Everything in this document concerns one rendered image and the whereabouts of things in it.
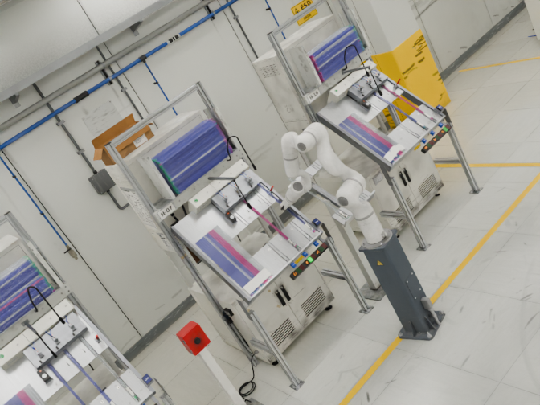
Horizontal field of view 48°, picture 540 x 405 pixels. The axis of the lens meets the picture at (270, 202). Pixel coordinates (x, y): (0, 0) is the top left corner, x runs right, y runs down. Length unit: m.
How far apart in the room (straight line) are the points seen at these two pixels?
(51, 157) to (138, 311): 1.54
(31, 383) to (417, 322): 2.27
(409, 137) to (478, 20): 4.16
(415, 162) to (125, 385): 2.85
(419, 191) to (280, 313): 1.61
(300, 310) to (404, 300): 0.89
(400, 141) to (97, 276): 2.75
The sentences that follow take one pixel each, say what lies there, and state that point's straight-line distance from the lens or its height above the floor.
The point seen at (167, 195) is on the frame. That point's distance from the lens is 3.95.
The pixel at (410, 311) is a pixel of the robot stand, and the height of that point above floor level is 0.20.
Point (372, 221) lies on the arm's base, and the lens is 3.55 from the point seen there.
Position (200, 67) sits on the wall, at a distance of 5.79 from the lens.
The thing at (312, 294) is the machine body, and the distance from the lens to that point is 4.44.
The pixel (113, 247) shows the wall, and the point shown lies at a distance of 5.41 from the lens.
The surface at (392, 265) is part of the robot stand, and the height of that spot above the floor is 0.56.
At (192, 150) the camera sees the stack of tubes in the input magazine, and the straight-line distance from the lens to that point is 3.99.
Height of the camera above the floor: 2.47
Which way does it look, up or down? 21 degrees down
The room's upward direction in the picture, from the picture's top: 30 degrees counter-clockwise
